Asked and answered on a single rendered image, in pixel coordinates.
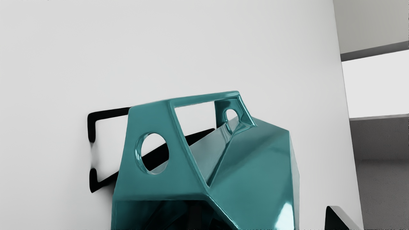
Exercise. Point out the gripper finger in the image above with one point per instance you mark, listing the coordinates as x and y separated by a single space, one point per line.
336 221

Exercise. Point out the teal faceted mug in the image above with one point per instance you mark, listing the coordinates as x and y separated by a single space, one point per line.
249 179

